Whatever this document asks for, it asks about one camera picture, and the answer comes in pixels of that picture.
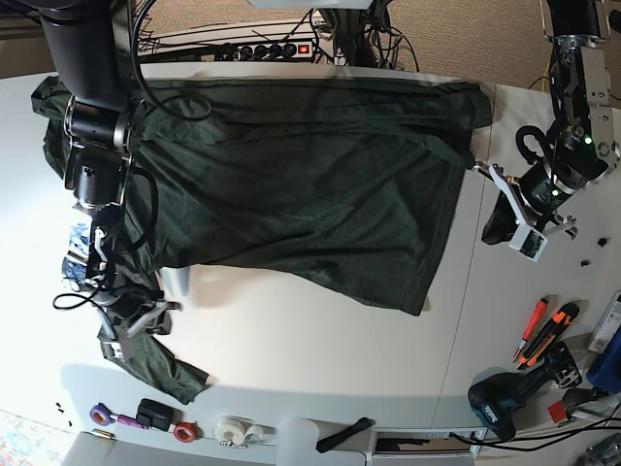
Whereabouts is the clear tape roll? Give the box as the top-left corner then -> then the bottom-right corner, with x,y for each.
245,424 -> 276,445
213,417 -> 246,447

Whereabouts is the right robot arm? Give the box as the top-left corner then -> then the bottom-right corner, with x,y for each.
33,1 -> 212,347

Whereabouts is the teal black cordless drill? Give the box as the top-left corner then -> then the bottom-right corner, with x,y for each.
468,342 -> 582,442

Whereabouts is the dark green long-sleeve t-shirt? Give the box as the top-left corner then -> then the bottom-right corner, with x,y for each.
30,75 -> 494,406

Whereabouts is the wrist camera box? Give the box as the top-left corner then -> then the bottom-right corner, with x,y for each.
509,225 -> 548,262
101,342 -> 125,362

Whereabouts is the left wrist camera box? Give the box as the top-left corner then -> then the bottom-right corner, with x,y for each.
509,225 -> 548,262

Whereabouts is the purple marker pen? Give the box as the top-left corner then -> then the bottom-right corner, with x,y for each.
112,415 -> 147,429

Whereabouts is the red tape roll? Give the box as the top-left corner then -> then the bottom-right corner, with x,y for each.
173,421 -> 197,444

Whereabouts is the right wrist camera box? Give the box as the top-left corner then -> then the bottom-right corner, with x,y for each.
101,342 -> 125,362

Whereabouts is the black action camera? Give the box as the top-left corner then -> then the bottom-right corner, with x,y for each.
135,398 -> 174,431

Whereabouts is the purple tape roll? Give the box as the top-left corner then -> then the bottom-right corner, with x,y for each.
89,403 -> 114,426

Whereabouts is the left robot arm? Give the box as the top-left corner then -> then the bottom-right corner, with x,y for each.
474,1 -> 620,257

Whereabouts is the orange black utility knife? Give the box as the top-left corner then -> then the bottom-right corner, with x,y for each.
517,302 -> 580,371

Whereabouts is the black power strip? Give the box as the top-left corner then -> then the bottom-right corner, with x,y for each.
212,43 -> 314,62

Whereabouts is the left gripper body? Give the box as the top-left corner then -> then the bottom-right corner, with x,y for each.
474,162 -> 577,239

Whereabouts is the black strap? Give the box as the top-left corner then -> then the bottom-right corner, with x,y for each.
315,416 -> 374,454

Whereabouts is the blue box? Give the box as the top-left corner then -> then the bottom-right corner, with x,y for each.
586,331 -> 621,394

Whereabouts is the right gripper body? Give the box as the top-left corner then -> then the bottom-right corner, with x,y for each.
97,298 -> 182,344

